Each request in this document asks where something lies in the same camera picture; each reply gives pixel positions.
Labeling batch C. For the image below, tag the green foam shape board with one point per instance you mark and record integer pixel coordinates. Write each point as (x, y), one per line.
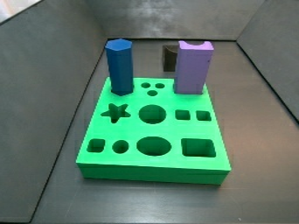
(156, 136)

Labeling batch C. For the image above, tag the purple rectangular block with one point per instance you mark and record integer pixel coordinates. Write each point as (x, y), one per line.
(193, 66)

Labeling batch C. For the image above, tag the blue hexagonal block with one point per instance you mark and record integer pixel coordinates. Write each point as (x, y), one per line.
(121, 66)

